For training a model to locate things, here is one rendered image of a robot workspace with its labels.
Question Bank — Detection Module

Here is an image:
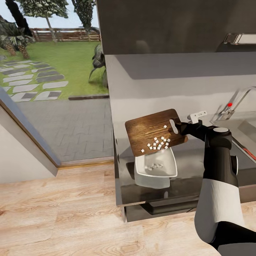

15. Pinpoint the bowl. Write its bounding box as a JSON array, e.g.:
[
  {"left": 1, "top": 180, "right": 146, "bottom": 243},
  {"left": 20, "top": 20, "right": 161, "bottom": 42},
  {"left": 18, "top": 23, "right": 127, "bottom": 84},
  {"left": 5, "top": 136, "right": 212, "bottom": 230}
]
[{"left": 135, "top": 147, "right": 177, "bottom": 177}]

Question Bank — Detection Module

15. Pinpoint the cutting board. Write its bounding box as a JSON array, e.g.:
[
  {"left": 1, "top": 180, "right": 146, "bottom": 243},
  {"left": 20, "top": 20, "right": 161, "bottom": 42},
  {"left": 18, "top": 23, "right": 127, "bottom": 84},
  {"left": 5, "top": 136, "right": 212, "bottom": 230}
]
[{"left": 125, "top": 109, "right": 188, "bottom": 157}]

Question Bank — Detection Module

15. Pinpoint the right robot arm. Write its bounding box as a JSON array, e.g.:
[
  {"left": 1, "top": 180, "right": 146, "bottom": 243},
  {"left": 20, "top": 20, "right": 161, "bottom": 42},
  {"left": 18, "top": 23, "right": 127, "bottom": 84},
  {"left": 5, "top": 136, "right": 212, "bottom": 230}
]
[{"left": 175, "top": 111, "right": 256, "bottom": 256}]

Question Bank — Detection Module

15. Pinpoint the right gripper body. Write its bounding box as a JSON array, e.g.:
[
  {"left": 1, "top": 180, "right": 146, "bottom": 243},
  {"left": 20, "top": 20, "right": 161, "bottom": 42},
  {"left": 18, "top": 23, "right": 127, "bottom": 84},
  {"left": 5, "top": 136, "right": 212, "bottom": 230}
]
[{"left": 179, "top": 120, "right": 203, "bottom": 137}]

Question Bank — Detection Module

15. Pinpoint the parer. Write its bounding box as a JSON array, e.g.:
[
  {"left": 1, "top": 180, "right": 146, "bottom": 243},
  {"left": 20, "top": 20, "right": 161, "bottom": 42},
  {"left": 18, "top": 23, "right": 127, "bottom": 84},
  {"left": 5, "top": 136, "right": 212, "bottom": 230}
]
[{"left": 232, "top": 136, "right": 256, "bottom": 161}]

